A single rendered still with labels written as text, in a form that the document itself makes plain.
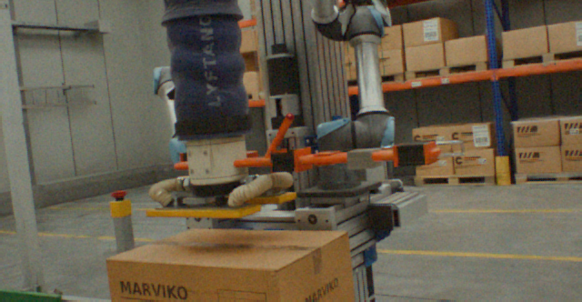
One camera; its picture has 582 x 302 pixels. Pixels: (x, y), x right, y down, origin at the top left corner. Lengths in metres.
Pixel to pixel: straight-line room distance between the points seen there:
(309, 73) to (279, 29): 0.22
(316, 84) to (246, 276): 0.95
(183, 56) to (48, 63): 11.02
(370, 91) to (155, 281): 0.94
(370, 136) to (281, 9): 0.66
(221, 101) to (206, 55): 0.13
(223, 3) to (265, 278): 0.75
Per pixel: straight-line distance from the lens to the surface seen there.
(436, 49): 8.84
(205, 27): 1.62
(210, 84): 1.61
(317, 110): 2.19
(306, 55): 2.23
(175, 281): 1.63
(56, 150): 12.48
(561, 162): 8.44
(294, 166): 1.52
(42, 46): 12.59
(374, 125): 1.96
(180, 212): 1.64
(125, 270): 1.75
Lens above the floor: 1.31
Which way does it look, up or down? 3 degrees down
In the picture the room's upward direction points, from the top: 6 degrees counter-clockwise
